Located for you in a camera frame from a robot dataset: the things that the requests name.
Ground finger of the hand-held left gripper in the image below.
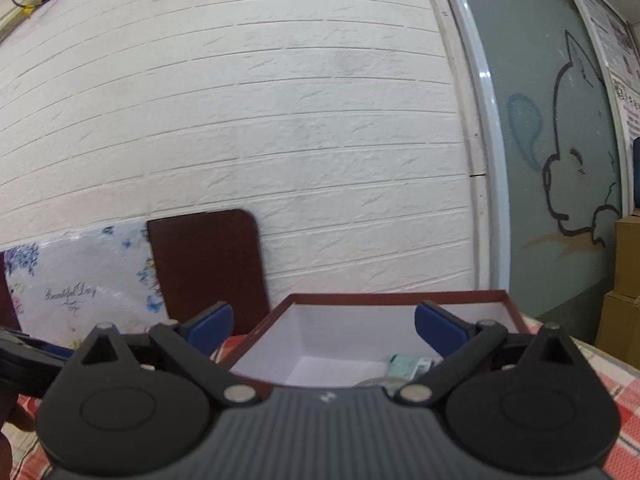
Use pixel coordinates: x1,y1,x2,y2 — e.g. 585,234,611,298
0,326,76,361

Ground cardboard box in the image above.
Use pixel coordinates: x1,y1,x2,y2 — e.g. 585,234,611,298
613,214,640,298
594,290,640,376

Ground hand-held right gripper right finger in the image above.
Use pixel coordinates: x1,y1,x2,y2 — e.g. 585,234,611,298
396,301,595,406

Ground person's left hand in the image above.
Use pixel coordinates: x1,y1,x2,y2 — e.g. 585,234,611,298
0,394,38,467

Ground red-brown box white inside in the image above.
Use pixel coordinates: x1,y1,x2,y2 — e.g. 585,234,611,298
219,289,532,392

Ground white door frame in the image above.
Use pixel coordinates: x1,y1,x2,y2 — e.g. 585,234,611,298
419,0,511,295

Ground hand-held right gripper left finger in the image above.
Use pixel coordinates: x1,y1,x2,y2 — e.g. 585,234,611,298
60,301,259,406

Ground floral printed board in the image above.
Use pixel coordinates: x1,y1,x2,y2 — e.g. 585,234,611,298
2,220,170,350

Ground red checkered tablecloth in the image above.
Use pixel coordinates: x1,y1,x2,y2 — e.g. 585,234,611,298
0,310,640,480

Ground frosted glass door cartoon drawing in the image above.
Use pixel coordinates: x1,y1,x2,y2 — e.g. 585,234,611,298
447,0,626,346

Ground green and white packet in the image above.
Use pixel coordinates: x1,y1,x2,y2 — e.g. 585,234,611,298
387,354,443,386

